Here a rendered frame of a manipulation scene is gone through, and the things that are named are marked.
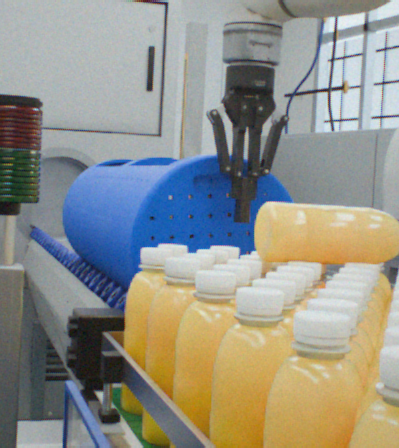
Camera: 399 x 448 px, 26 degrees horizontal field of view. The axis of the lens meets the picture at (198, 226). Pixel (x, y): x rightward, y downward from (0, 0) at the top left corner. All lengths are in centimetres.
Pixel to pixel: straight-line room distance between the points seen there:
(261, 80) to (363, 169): 238
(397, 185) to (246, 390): 117
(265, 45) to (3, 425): 70
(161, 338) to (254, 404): 26
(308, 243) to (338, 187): 282
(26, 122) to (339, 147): 307
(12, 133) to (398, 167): 113
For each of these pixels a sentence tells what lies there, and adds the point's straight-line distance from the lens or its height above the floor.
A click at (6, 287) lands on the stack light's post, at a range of 83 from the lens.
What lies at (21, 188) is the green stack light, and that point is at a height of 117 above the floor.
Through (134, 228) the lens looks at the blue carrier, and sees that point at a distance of 133.
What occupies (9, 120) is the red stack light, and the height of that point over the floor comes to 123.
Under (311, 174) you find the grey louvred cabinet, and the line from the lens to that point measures 402.
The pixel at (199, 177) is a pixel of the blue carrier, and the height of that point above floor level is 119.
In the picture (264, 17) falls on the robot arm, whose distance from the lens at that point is 130.
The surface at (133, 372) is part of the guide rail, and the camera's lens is 97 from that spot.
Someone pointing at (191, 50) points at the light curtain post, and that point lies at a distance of 281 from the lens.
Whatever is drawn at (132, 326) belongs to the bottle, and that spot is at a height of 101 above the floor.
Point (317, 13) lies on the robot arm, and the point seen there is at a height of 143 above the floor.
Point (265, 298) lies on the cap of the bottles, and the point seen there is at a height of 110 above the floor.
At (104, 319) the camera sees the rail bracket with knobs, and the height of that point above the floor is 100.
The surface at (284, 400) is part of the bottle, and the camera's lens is 59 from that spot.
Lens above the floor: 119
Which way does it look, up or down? 3 degrees down
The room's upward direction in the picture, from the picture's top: 3 degrees clockwise
